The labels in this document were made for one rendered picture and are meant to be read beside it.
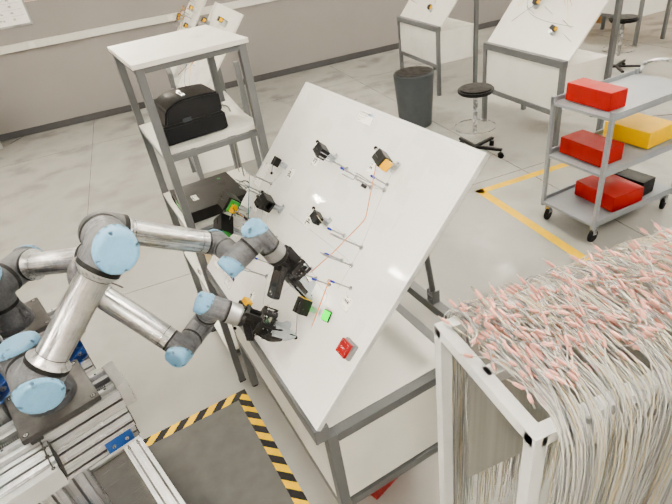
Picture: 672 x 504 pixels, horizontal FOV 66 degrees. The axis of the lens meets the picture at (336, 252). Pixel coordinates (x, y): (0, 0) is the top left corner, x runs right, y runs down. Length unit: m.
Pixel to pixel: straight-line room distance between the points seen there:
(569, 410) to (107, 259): 1.08
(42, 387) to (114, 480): 1.33
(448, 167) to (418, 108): 4.52
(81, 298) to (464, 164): 1.13
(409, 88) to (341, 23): 3.82
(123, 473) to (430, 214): 1.91
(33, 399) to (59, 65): 7.83
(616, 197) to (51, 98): 7.80
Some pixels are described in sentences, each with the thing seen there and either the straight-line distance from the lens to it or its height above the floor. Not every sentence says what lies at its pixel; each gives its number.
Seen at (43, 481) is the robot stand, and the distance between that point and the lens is 1.74.
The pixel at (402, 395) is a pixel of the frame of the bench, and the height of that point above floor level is 0.80.
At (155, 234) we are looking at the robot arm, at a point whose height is 1.54.
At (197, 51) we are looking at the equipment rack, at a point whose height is 1.84.
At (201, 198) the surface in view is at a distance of 2.73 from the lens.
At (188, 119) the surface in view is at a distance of 2.49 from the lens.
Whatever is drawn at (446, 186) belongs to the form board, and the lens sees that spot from 1.62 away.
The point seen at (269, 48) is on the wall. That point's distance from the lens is 9.32.
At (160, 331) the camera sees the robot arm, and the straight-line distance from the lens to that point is 1.72.
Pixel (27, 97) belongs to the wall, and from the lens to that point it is 9.26.
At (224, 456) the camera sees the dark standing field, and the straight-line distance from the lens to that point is 2.91.
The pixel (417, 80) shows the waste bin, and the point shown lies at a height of 0.58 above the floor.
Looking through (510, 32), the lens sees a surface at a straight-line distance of 6.02.
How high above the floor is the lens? 2.26
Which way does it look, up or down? 33 degrees down
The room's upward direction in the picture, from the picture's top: 9 degrees counter-clockwise
